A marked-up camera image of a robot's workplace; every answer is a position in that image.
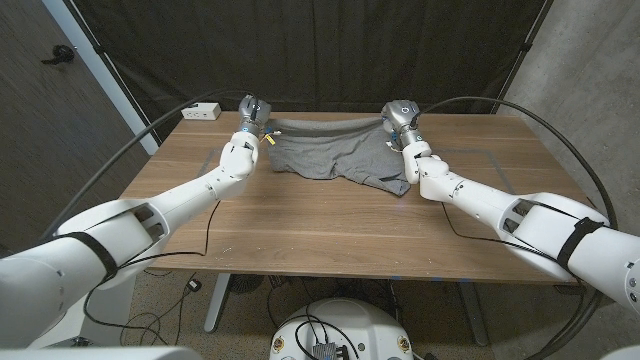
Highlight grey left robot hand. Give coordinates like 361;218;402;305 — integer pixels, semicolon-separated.
235;93;274;139

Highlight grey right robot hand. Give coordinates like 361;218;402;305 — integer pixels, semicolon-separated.
380;98;431;152

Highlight gray shorts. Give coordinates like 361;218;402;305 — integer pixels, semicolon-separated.
264;115;414;197

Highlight white power strip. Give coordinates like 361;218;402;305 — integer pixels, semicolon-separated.
180;102;223;122

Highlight black backdrop curtain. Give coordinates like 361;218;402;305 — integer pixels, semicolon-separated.
64;0;554;144

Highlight black backdrop stand pole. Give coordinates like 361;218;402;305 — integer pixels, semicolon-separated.
66;0;163;146
492;0;555;115

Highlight white table leg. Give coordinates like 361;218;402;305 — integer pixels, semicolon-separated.
203;272;232;334

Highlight grey table leg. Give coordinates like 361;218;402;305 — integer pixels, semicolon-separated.
457;282;490;347

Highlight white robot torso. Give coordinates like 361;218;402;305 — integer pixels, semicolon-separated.
268;297;415;360

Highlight dark wooden door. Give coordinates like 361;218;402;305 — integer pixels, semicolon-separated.
0;0;151;256

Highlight grey torso electronics box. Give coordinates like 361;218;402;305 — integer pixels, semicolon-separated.
312;342;351;360

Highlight white floor platform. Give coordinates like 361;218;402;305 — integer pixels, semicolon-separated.
29;273;137;349

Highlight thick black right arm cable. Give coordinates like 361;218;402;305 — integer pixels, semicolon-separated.
410;95;620;360

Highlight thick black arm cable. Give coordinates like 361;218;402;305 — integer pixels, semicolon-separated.
410;95;620;360
42;88;261;240

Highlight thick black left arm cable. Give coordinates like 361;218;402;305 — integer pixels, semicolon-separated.
42;88;261;240

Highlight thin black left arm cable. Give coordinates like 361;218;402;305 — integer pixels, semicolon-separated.
82;198;222;346

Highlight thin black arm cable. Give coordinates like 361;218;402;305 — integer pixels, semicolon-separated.
441;201;559;263
82;198;222;346

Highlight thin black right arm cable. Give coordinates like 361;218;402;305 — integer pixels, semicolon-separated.
441;201;559;263

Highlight white door frame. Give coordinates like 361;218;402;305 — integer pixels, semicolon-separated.
42;0;161;156

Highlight black door handle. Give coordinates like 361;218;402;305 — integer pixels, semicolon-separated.
40;44;76;66

